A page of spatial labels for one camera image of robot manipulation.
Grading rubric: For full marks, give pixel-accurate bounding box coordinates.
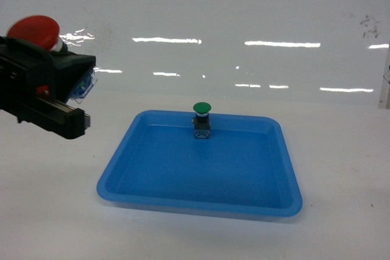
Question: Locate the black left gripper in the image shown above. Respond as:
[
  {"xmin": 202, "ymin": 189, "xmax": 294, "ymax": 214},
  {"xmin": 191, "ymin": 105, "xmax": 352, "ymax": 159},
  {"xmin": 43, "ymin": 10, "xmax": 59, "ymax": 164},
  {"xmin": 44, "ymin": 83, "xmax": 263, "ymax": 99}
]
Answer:
[{"xmin": 1, "ymin": 37, "xmax": 96, "ymax": 139}]

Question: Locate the red push button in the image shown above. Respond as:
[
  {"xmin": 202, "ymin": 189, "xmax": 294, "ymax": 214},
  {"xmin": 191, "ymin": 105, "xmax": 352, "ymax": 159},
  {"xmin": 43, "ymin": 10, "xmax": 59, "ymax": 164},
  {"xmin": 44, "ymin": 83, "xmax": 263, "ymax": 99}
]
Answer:
[{"xmin": 4, "ymin": 15, "xmax": 97, "ymax": 104}]

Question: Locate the green push button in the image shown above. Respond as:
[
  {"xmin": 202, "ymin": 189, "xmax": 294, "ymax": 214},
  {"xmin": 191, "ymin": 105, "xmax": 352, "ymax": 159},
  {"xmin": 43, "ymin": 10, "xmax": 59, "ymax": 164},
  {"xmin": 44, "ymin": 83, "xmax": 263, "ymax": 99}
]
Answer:
[{"xmin": 193, "ymin": 102, "xmax": 211, "ymax": 139}]

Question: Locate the white glossy back panel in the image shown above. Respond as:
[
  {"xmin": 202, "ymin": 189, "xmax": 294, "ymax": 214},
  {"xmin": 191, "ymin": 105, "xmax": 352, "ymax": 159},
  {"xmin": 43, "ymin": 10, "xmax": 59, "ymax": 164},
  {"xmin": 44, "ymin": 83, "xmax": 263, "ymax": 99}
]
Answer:
[{"xmin": 1, "ymin": 0, "xmax": 389, "ymax": 107}]

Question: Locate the blue plastic tray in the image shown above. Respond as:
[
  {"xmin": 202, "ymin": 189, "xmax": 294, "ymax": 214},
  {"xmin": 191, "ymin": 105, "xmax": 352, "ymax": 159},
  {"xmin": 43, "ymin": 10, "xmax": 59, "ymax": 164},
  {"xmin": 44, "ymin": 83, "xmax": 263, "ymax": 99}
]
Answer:
[{"xmin": 97, "ymin": 110, "xmax": 303, "ymax": 220}]

